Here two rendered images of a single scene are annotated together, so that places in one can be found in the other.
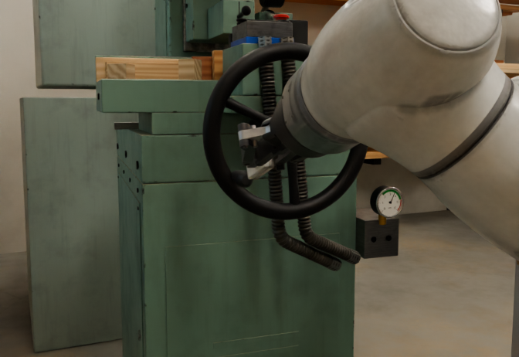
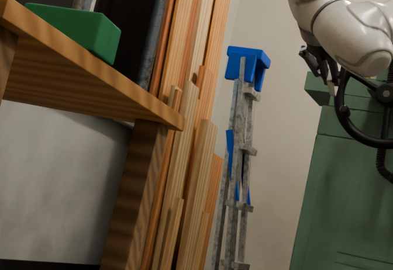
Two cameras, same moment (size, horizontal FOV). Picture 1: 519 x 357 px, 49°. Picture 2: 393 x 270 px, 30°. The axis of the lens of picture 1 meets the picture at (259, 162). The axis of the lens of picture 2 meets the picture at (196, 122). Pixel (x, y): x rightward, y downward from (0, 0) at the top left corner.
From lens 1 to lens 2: 1.39 m
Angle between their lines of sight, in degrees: 45
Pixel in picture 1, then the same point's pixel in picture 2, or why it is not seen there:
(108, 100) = (308, 82)
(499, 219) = (324, 42)
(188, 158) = not seen: hidden behind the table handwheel
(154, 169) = (325, 126)
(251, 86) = (382, 75)
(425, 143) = (305, 17)
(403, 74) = not seen: outside the picture
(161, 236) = (320, 168)
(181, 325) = (320, 228)
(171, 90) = not seen: hidden behind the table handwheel
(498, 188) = (321, 30)
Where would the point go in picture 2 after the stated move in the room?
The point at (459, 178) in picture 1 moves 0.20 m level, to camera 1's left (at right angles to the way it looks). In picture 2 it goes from (315, 29) to (240, 31)
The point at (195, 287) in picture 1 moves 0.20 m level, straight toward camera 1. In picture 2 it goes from (334, 206) to (304, 194)
